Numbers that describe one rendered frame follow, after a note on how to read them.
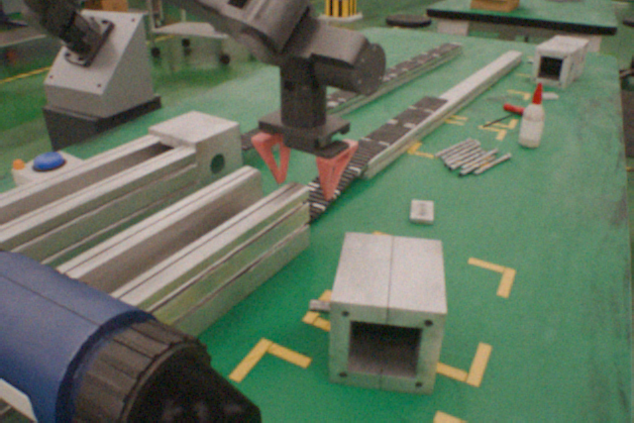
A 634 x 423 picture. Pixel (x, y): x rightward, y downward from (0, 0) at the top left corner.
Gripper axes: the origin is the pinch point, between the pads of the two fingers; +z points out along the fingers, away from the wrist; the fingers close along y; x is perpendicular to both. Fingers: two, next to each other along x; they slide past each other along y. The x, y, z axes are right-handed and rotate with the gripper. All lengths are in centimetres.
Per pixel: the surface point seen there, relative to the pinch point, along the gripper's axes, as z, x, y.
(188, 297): -0.6, -25.1, 4.8
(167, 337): -16.8, -39.1, 21.6
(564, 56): -3, 87, 18
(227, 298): 2.8, -20.4, 4.8
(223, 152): -1.5, -0.7, -14.0
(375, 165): 3.7, 17.4, 1.6
